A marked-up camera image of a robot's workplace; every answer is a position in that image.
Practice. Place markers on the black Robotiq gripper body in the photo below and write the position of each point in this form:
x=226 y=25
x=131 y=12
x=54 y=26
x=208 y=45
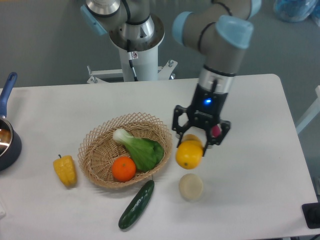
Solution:
x=205 y=109

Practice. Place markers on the yellow mango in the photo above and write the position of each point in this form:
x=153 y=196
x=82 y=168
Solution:
x=190 y=152

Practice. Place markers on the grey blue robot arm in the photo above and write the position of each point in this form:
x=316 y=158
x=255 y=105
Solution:
x=222 y=33

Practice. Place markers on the woven wicker basket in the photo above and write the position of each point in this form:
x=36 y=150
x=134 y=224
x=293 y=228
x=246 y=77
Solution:
x=98 y=151

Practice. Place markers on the purple sweet potato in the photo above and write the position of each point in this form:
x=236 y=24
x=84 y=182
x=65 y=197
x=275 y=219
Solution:
x=216 y=131

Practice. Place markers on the green bok choy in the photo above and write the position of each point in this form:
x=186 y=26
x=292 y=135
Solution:
x=145 y=153

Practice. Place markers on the orange fruit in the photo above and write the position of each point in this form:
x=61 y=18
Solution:
x=123 y=169

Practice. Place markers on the white furniture leg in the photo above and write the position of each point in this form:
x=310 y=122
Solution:
x=310 y=113

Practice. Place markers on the green cucumber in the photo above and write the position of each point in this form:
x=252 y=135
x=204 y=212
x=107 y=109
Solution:
x=137 y=206

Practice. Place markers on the black device at edge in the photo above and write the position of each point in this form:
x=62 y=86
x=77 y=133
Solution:
x=311 y=212

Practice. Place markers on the yellow bell pepper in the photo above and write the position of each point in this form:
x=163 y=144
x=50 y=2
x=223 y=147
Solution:
x=65 y=169

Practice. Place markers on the blue plastic bag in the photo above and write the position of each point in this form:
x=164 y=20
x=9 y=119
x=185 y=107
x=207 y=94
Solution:
x=293 y=11

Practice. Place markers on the dark blue saucepan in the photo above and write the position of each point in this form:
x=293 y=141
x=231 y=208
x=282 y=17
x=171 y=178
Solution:
x=10 y=141

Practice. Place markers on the white metal base frame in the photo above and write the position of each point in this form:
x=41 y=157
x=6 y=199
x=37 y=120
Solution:
x=165 y=72

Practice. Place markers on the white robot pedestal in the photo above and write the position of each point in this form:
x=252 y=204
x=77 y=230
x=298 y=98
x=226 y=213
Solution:
x=144 y=63

